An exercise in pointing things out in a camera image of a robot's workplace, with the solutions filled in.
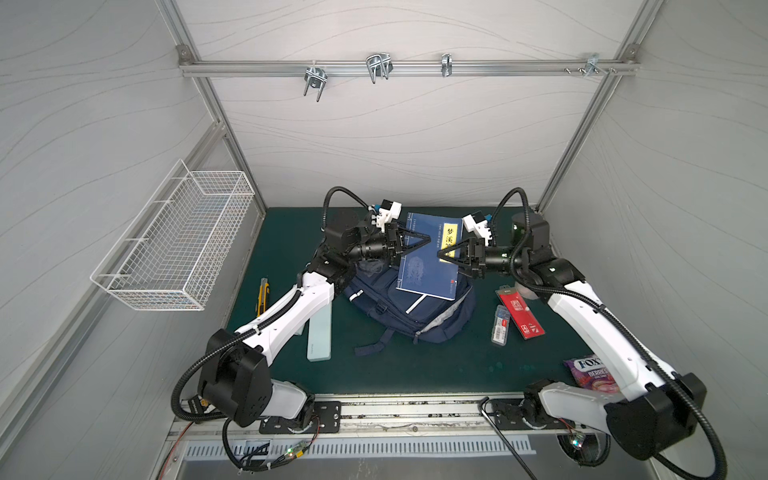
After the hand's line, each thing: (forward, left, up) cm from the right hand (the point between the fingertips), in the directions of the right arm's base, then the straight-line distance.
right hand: (445, 251), depth 67 cm
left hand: (0, +3, +4) cm, 5 cm away
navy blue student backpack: (+5, +19, -28) cm, 34 cm away
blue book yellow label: (-6, +6, +1) cm, 8 cm away
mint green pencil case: (-13, +33, -31) cm, 47 cm away
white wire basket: (-4, +64, 0) cm, 64 cm away
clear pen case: (-3, -20, -32) cm, 38 cm away
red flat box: (+1, -27, -32) cm, 42 cm away
